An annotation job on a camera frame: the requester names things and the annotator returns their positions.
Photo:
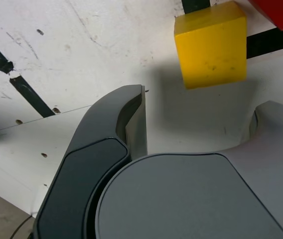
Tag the black tape strip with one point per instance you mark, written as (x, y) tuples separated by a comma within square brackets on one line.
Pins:
[(29, 94)]

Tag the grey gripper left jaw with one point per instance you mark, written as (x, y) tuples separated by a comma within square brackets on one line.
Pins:
[(86, 174)]

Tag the red cube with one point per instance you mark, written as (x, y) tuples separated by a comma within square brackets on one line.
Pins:
[(276, 11)]

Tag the yellow cube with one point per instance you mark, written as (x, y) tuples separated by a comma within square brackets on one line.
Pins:
[(211, 49)]

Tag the black tape square outline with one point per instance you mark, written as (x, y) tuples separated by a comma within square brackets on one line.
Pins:
[(268, 44)]

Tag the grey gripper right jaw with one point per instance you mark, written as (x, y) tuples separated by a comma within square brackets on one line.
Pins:
[(193, 199)]

